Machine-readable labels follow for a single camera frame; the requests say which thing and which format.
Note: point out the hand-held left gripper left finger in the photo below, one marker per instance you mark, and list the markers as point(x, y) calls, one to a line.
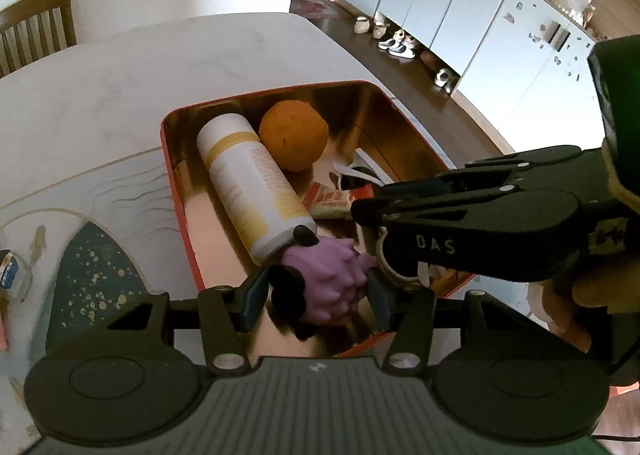
point(255, 294)

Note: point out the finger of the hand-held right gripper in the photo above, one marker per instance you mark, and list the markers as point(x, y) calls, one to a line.
point(480, 175)
point(475, 235)

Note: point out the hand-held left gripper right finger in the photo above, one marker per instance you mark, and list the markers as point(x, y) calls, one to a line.
point(381, 299)

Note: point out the purple plush toy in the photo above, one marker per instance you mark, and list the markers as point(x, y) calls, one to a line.
point(330, 276)

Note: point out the red tin box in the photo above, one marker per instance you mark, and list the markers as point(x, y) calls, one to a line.
point(210, 235)

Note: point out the white bottle with yellow band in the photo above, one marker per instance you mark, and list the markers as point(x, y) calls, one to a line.
point(250, 185)

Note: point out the small red white packet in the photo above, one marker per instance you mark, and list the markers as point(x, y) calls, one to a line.
point(330, 200)

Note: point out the orange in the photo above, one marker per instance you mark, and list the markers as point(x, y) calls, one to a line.
point(292, 135)

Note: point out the small jar with blue label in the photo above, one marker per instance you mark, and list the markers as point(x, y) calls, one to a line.
point(12, 276)

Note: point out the pink tube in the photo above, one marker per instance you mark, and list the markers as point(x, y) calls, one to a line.
point(3, 330)

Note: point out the person's right hand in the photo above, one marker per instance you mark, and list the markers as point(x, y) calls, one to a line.
point(565, 305)

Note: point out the white shoe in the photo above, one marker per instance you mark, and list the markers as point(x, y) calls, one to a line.
point(445, 80)

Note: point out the brown shoe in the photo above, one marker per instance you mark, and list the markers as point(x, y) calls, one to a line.
point(431, 59)

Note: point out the white black sneaker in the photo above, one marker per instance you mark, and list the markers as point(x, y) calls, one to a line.
point(391, 41)
point(402, 50)

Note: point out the beige shoe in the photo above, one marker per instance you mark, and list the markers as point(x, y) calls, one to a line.
point(361, 25)
point(380, 30)

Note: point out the patterned door rug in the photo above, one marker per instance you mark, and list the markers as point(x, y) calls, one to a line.
point(309, 4)

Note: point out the wooden chair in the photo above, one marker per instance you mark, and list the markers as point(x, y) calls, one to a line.
point(35, 30)

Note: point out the blue-grey cabinet wall unit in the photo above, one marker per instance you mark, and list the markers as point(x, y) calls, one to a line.
point(480, 5)

